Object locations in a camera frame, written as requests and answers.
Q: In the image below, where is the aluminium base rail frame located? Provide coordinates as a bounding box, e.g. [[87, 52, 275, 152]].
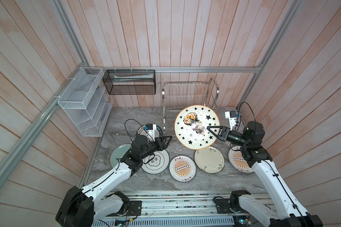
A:
[[93, 190, 296, 227]]

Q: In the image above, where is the white wire mesh shelf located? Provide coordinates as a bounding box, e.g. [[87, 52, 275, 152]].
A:
[[58, 67, 114, 137]]

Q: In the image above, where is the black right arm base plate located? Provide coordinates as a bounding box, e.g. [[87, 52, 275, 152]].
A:
[[213, 196, 239, 214]]

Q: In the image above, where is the orange sunburst plate right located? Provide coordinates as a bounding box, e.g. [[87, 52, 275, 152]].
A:
[[228, 146, 253, 174]]

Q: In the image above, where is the black mesh wall basket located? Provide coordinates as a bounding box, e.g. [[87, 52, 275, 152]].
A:
[[102, 69, 156, 95]]

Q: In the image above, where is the cream plate with berry sprigs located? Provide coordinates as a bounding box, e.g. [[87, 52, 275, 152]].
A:
[[194, 146, 225, 174]]

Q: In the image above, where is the white plate with flower outline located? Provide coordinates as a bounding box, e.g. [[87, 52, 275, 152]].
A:
[[142, 150, 170, 174]]

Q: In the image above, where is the dark-rim lettered white plate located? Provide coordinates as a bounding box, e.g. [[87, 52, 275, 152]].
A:
[[136, 125, 163, 138]]

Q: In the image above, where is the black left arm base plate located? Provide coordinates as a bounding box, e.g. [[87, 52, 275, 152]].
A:
[[113, 201, 142, 217]]

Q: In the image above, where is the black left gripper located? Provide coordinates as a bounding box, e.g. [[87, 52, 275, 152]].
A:
[[140, 136, 173, 160]]

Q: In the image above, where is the pale green plate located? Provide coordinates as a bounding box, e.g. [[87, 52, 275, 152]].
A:
[[110, 144, 131, 168]]

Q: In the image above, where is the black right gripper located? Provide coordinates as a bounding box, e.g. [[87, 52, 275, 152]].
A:
[[208, 127, 250, 150]]

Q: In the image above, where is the cat and stars orange-rim plate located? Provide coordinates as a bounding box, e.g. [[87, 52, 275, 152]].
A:
[[174, 105, 220, 150]]

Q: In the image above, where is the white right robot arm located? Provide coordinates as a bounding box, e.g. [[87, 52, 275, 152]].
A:
[[207, 121, 323, 227]]

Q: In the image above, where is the orange sunburst plate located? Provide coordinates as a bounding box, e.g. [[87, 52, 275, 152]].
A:
[[228, 146, 253, 174], [169, 155, 197, 183]]

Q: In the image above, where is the stainless steel dish rack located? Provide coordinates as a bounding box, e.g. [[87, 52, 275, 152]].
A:
[[162, 77, 220, 135]]

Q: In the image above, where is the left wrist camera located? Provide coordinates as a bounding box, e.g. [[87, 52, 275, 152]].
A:
[[144, 124, 156, 141]]

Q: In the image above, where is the orange sunburst plate centre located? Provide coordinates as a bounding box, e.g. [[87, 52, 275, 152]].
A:
[[169, 155, 197, 183]]

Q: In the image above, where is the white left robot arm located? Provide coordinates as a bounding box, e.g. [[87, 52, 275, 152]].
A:
[[56, 135, 172, 227]]

